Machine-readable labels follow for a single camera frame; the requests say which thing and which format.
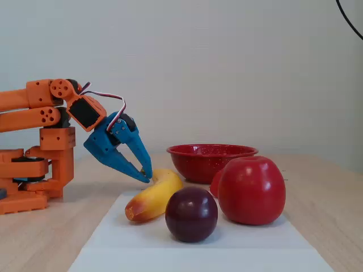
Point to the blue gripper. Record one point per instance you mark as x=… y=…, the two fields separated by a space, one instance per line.
x=102 y=144

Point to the yellow toy banana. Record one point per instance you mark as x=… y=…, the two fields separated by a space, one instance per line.
x=153 y=198

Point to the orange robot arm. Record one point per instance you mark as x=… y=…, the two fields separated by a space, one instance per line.
x=17 y=99

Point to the orange robot base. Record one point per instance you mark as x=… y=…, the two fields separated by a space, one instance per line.
x=22 y=204

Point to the red speckled enamel bowl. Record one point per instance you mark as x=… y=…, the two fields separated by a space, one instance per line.
x=195 y=167

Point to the dark purple toy plum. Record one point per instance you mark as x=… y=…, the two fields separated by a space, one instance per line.
x=191 y=215

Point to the white paper sheet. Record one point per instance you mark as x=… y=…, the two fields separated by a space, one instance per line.
x=127 y=249

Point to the red toy apple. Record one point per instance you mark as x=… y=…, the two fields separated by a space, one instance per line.
x=251 y=192

